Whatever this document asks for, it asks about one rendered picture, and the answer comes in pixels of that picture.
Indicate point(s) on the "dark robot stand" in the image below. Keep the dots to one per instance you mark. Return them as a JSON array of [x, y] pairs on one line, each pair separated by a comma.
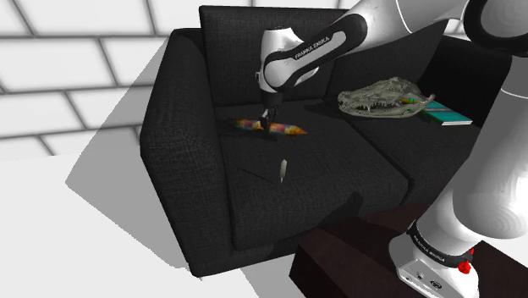
[[342, 256]]

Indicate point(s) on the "multicoloured pointed stick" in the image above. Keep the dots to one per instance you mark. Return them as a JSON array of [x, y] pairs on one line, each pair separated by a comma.
[[284, 128]]

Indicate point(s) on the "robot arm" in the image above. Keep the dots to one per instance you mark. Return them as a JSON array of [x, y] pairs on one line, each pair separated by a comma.
[[474, 198]]

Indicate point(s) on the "black sofa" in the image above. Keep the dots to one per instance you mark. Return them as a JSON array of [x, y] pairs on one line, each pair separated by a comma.
[[330, 165]]

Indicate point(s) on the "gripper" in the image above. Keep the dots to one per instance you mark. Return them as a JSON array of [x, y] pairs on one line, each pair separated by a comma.
[[271, 100]]

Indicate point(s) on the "teal book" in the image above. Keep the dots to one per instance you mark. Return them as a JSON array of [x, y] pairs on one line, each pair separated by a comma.
[[447, 116]]

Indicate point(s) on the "crocodile skull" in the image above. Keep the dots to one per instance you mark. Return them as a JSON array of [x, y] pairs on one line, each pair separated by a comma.
[[379, 99]]

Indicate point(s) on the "small pale pen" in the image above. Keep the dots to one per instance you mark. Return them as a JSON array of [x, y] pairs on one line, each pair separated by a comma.
[[283, 169]]

